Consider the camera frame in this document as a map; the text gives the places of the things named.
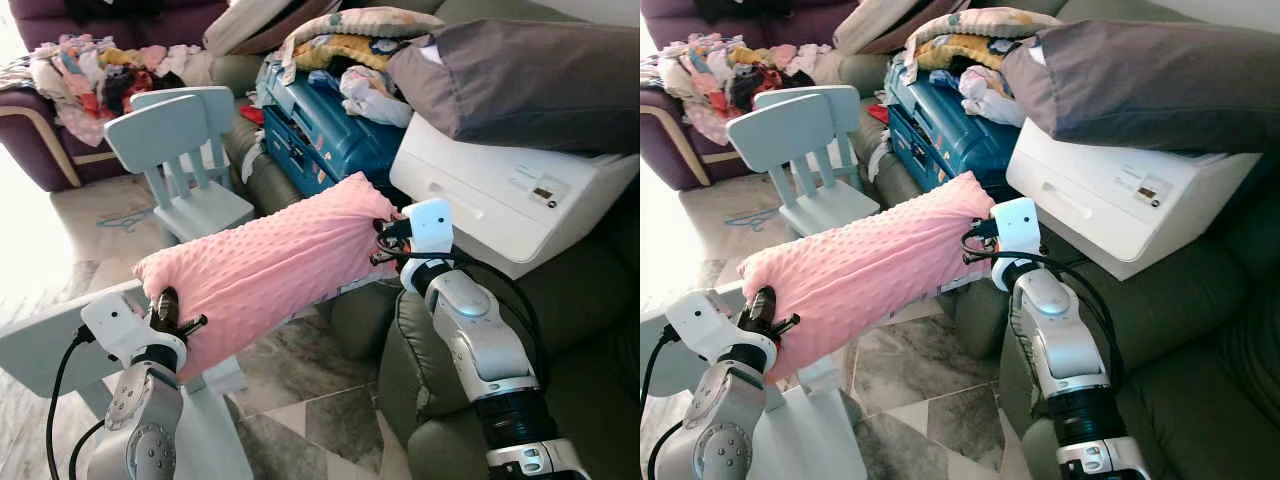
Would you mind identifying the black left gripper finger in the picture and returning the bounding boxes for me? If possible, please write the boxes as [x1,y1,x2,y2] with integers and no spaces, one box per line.
[749,284,780,333]
[152,286,182,333]

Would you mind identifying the pink dotted pillow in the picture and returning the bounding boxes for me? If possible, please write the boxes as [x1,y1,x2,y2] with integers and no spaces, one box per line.
[133,172,401,383]
[738,172,997,383]

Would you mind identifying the green leather sofa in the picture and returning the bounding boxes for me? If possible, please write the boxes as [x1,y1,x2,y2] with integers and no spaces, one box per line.
[838,0,1280,480]
[215,0,641,480]

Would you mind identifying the purple sofa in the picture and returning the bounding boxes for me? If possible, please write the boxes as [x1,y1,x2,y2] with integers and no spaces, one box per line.
[0,0,231,193]
[640,0,851,193]

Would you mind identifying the grey brown pillow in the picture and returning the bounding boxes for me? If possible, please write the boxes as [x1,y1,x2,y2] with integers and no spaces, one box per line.
[385,18,641,156]
[1000,20,1280,156]

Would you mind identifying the white box appliance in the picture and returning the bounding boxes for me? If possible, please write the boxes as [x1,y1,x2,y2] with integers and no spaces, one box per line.
[388,112,641,281]
[1005,118,1263,282]

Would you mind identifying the blue hard suitcase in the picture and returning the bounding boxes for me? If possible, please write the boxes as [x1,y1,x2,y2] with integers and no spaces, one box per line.
[255,55,411,199]
[885,55,1021,193]

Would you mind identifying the white pink crumpled cloth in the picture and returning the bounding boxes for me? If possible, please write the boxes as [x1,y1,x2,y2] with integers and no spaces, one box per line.
[957,65,1026,128]
[338,65,416,129]

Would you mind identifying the floral patterned quilt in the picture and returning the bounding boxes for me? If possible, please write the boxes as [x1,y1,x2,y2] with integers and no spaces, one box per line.
[280,8,447,73]
[903,8,1063,73]

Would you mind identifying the beige cushion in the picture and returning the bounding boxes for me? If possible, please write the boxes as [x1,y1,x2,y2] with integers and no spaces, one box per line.
[203,0,343,57]
[832,0,977,57]

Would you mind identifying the colourful clothes pile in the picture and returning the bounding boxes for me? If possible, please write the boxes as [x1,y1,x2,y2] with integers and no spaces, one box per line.
[655,33,837,147]
[0,35,216,149]

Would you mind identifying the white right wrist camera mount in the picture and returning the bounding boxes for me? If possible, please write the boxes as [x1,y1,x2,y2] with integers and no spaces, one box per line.
[405,198,456,263]
[990,198,1044,263]

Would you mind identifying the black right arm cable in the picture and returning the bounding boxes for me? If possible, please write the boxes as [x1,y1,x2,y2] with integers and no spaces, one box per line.
[375,240,550,393]
[962,235,1122,393]

